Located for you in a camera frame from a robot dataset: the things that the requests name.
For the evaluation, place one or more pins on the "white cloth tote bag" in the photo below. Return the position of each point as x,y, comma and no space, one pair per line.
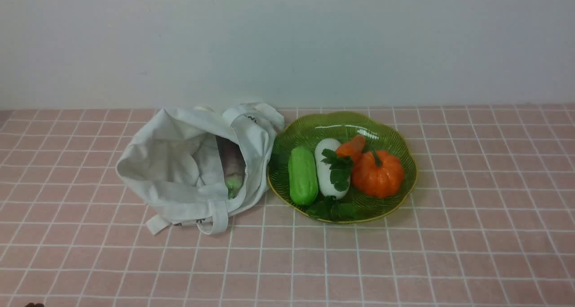
173,164

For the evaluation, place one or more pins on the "green leaf-shaped plate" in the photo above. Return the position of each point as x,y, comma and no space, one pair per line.
356,206

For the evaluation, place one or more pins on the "green cucumber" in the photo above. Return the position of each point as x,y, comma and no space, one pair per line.
303,178

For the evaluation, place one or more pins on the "white radish with green leaves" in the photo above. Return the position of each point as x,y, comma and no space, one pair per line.
333,171

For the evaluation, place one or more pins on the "orange carrot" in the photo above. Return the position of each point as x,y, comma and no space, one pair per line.
352,149

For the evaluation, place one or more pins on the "orange pumpkin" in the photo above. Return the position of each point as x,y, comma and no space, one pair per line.
378,174

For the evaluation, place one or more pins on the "pink checkered tablecloth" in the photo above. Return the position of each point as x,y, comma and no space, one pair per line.
490,224

